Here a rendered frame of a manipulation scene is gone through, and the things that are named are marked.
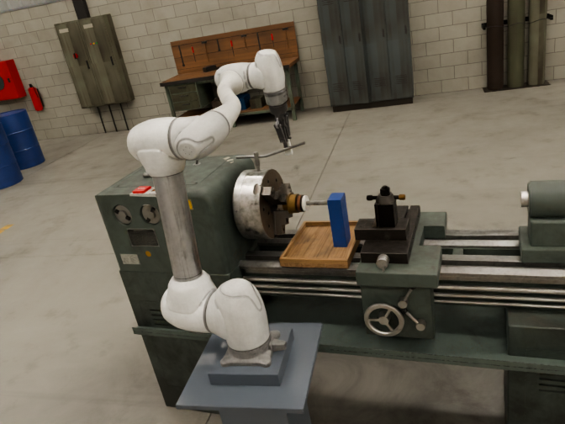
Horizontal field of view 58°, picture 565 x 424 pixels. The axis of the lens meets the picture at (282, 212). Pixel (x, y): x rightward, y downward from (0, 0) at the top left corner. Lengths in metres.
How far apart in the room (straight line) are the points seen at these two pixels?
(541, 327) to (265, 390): 1.02
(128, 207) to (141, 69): 7.58
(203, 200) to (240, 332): 0.62
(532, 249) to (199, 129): 1.28
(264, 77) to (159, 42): 7.58
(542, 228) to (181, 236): 1.29
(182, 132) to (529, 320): 1.41
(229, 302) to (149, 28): 8.18
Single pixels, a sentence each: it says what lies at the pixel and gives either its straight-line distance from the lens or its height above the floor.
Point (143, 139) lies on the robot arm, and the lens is 1.66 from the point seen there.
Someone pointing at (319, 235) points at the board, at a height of 0.89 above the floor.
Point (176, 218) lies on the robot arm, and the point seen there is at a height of 1.32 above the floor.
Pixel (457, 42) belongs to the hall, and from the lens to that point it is 8.56.
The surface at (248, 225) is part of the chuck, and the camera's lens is 2.18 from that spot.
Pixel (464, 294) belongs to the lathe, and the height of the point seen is 0.75.
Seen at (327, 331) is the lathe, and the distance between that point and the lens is 2.32.
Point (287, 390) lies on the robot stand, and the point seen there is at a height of 0.75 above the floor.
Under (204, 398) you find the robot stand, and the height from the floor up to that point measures 0.75.
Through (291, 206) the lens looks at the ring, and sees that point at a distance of 2.20.
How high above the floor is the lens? 1.94
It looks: 23 degrees down
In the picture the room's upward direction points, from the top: 11 degrees counter-clockwise
